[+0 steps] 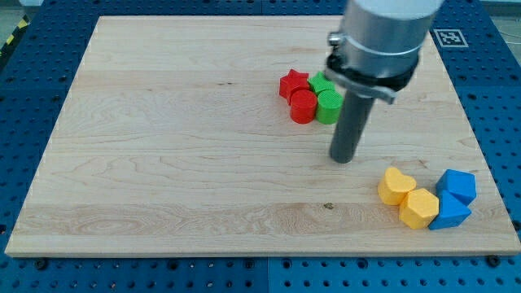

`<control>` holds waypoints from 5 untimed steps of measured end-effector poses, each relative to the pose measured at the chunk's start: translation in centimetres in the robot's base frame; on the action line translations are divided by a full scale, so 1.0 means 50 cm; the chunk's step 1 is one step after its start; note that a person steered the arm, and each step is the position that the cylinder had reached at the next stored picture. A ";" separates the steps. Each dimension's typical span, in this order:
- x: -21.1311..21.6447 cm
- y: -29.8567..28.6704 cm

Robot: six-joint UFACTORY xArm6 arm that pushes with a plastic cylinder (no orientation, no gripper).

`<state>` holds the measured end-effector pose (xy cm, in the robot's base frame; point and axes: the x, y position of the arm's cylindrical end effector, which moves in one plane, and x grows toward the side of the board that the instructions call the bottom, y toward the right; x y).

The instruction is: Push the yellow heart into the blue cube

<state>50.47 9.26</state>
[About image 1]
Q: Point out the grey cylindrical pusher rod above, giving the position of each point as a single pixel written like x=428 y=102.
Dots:
x=349 y=128

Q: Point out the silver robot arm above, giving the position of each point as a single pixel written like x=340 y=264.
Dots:
x=374 y=54

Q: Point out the yellow heart block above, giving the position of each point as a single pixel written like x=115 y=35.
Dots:
x=394 y=186

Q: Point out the blue cube block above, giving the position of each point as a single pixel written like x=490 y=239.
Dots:
x=461 y=185

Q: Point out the green cylinder block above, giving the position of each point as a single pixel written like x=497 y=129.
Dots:
x=329 y=104

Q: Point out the green star block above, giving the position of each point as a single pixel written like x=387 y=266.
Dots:
x=319 y=83

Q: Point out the red cylinder block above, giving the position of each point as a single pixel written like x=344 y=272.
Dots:
x=303 y=106

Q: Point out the red star block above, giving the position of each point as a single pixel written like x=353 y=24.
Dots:
x=291 y=83

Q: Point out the yellow hexagon block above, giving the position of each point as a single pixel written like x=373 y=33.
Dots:
x=418 y=209

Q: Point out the fiducial marker tag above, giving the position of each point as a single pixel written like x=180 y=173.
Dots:
x=450 y=38

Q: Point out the blue triangle block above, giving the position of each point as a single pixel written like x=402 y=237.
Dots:
x=452 y=212

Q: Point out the wooden board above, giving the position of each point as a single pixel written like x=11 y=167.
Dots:
x=174 y=142

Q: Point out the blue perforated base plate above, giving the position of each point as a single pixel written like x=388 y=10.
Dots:
x=39 y=73

